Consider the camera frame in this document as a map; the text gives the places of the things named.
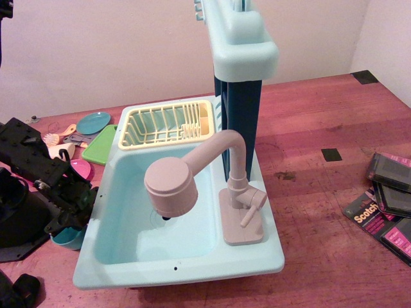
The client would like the small metal table bolt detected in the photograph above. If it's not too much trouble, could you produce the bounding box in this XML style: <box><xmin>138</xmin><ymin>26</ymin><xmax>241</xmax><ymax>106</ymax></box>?
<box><xmin>26</xmin><ymin>115</ymin><xmax>40</xmax><ymax>124</ymax></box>

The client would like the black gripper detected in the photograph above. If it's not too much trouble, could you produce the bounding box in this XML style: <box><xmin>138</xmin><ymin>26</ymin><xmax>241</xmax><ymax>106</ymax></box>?
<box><xmin>41</xmin><ymin>166</ymin><xmax>98</xmax><ymax>236</ymax></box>

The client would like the teal plastic plate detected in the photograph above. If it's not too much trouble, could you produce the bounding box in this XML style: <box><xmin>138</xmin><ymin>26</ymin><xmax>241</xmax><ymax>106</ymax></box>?
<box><xmin>76</xmin><ymin>112</ymin><xmax>111</xmax><ymax>135</ymax></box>

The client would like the light blue upper shelf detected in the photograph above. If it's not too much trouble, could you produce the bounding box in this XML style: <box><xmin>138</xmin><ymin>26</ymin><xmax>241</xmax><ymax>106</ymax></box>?
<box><xmin>194</xmin><ymin>0</ymin><xmax>279</xmax><ymax>82</ymax></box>

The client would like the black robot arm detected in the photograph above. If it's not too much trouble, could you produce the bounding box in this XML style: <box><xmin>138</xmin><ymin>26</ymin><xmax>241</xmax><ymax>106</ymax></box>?
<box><xmin>1</xmin><ymin>118</ymin><xmax>98</xmax><ymax>236</ymax></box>

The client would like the cream dish drying rack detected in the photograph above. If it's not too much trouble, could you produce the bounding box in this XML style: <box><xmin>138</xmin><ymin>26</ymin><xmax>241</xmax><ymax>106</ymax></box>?
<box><xmin>118</xmin><ymin>99</ymin><xmax>215</xmax><ymax>151</ymax></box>

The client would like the black tape corner patch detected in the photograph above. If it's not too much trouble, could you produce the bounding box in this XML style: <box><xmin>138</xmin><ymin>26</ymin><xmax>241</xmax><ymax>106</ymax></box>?
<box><xmin>351</xmin><ymin>70</ymin><xmax>379</xmax><ymax>85</ymax></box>

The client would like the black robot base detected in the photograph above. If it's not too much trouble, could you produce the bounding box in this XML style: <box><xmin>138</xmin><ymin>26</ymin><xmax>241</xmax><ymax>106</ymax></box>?
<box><xmin>1</xmin><ymin>167</ymin><xmax>58</xmax><ymax>263</ymax></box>

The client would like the black camera mount top left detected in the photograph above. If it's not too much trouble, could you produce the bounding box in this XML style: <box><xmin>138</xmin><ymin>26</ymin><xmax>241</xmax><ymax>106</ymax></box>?
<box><xmin>0</xmin><ymin>0</ymin><xmax>14</xmax><ymax>68</ymax></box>

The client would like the black tape square centre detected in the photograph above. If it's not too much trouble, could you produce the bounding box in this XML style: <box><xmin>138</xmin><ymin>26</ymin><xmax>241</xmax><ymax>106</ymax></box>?
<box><xmin>321</xmin><ymin>148</ymin><xmax>342</xmax><ymax>162</ymax></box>

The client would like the grey toy spatula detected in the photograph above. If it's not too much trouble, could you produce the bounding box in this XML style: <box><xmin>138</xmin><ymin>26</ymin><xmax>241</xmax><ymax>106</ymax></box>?
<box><xmin>63</xmin><ymin>133</ymin><xmax>94</xmax><ymax>148</ymax></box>

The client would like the beige toy faucet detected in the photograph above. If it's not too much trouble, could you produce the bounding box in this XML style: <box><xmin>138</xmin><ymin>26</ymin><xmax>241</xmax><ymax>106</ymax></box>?
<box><xmin>144</xmin><ymin>130</ymin><xmax>267</xmax><ymax>246</ymax></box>

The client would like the black package top right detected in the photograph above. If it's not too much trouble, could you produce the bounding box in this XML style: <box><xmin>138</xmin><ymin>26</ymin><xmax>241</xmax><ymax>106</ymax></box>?
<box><xmin>366</xmin><ymin>153</ymin><xmax>410</xmax><ymax>193</ymax></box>

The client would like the black package middle right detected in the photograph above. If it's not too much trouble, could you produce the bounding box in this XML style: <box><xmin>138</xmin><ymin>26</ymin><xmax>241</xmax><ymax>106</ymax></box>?
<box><xmin>372</xmin><ymin>181</ymin><xmax>410</xmax><ymax>218</ymax></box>

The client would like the black Scotch package front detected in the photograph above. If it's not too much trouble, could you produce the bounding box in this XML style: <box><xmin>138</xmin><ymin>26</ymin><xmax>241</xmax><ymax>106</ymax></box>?
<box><xmin>342</xmin><ymin>188</ymin><xmax>401</xmax><ymax>241</ymax></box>

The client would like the teal plastic cup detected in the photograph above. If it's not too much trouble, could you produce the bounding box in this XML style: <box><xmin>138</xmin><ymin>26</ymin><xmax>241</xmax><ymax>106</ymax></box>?
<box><xmin>50</xmin><ymin>227</ymin><xmax>87</xmax><ymax>250</ymax></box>

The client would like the light blue toy sink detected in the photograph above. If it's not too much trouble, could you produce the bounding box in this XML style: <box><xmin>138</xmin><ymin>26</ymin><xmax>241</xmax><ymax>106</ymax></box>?
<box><xmin>73</xmin><ymin>95</ymin><xmax>286</xmax><ymax>291</ymax></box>

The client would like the orange handled dish brush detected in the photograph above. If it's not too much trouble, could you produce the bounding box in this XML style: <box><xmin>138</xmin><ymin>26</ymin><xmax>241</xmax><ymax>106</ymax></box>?
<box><xmin>43</xmin><ymin>124</ymin><xmax>76</xmax><ymax>148</ymax></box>

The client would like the green cutting board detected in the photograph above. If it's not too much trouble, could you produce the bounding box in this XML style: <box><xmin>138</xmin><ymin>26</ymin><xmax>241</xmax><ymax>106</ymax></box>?
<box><xmin>82</xmin><ymin>124</ymin><xmax>118</xmax><ymax>166</ymax></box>

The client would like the pink plastic plate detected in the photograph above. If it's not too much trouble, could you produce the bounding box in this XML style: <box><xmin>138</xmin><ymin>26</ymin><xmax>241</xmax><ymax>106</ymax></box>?
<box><xmin>71</xmin><ymin>159</ymin><xmax>94</xmax><ymax>180</ymax></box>

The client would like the black pink package lower right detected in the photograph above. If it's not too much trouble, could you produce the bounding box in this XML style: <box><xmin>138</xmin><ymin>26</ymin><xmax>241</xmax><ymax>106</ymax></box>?
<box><xmin>381</xmin><ymin>218</ymin><xmax>410</xmax><ymax>266</ymax></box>

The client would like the cream toy soap bottle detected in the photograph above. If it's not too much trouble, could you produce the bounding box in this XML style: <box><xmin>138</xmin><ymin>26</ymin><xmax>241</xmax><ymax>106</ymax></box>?
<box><xmin>48</xmin><ymin>143</ymin><xmax>76</xmax><ymax>159</ymax></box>

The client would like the dark blue shelf support panel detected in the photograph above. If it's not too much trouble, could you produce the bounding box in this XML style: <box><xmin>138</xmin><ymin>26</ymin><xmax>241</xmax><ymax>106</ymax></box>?
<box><xmin>214</xmin><ymin>78</ymin><xmax>263</xmax><ymax>179</ymax></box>

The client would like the black strap bottom left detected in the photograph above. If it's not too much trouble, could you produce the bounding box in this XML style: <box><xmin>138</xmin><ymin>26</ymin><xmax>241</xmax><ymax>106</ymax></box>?
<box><xmin>0</xmin><ymin>269</ymin><xmax>42</xmax><ymax>308</ymax></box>

